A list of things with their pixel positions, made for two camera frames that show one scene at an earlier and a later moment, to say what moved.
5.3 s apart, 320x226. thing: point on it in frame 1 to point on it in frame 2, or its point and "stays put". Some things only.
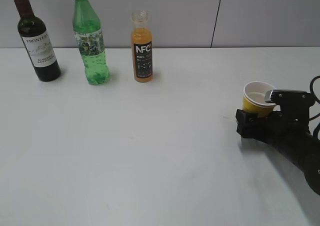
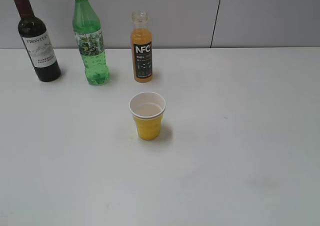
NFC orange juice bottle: (141, 47) stays put
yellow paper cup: (254, 99) to (148, 108)
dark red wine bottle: (33, 33) stays put
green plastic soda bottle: (87, 26) stays put
